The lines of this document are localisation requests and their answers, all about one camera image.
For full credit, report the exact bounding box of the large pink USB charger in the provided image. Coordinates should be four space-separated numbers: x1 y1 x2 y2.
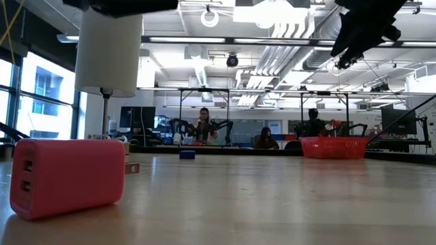
9 137 141 221

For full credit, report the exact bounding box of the person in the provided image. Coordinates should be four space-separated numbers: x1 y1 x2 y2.
193 107 219 146
295 108 327 138
254 126 281 150

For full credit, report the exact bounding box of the red plastic basket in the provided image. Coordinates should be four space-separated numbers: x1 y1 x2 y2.
300 136 371 160

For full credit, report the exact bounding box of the black aluminium table frame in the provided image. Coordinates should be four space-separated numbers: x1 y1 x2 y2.
0 122 436 166

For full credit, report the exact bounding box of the white coiled ceiling cable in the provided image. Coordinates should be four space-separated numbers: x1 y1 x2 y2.
200 9 220 29

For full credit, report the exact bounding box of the ceiling light fixture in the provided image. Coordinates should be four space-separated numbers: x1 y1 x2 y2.
57 33 80 44

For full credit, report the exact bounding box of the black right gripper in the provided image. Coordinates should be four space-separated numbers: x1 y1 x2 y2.
330 0 408 57

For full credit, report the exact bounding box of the black ceiling mounted device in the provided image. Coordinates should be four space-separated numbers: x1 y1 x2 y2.
334 54 365 71

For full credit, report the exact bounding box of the black ceiling dome camera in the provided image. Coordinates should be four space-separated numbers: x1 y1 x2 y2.
225 53 240 68

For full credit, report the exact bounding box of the black metal rig frame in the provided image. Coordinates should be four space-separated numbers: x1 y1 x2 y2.
300 90 350 137
178 87 230 146

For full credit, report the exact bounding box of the white cylinder table lamp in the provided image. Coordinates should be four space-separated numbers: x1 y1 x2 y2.
74 8 144 140

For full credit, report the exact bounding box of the yellow cable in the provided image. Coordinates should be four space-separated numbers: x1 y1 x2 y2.
0 0 25 65

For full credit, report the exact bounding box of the black overhead light bar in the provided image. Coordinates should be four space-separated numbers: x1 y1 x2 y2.
140 35 436 48

